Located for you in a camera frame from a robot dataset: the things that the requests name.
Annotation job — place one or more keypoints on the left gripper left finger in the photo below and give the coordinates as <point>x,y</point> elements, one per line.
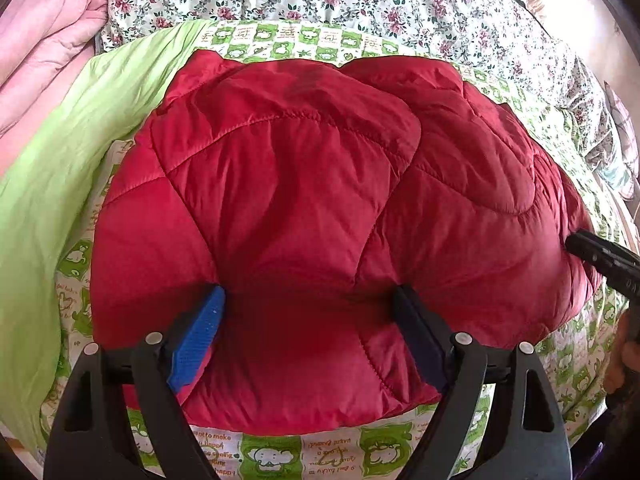
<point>91,437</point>

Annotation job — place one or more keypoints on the red puffer jacket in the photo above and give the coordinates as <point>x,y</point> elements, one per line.
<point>308,192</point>

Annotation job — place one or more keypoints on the person's right hand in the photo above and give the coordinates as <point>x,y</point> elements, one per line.
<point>624,354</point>

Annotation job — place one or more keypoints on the green patterned quilt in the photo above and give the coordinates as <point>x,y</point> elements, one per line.
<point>51,197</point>

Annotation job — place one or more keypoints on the floral white bed sheet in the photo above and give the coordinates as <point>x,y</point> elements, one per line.
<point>499,36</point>

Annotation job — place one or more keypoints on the pink puffer garment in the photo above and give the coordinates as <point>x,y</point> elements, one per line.
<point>44,46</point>

